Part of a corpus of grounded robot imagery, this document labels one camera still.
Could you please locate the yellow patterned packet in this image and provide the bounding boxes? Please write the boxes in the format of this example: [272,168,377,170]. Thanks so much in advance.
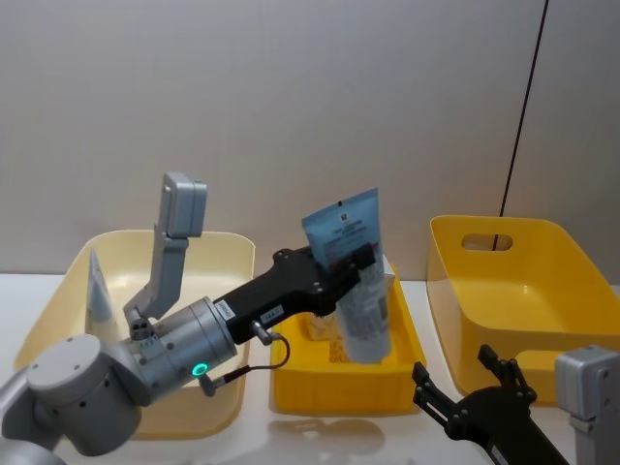
[309,312,348,364]

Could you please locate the black cable on wall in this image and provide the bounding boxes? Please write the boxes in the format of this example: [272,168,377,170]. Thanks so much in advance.
[498,0,552,253]

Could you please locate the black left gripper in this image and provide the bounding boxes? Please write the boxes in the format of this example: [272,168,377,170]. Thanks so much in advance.
[213,243,378,346]

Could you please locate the blue squeeze tube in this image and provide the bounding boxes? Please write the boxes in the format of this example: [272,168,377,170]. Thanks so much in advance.
[300,187,385,273]

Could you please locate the pale blue white tube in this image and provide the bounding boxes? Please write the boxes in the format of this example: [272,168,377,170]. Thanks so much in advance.
[85,247,117,335]

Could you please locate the yellow plastic bin with handle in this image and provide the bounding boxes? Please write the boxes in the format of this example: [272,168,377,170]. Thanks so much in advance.
[425,214,620,407]

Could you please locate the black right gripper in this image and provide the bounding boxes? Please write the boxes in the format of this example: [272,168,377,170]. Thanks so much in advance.
[411,344,571,465]

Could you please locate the small yellow plastic crate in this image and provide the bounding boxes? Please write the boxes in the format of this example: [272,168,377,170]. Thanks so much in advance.
[268,263,428,417]

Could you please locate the pale cream plastic bin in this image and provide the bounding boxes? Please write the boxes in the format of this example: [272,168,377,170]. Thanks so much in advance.
[13,229,257,441]

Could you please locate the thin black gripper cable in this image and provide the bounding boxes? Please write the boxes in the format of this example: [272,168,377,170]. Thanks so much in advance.
[199,319,293,397]

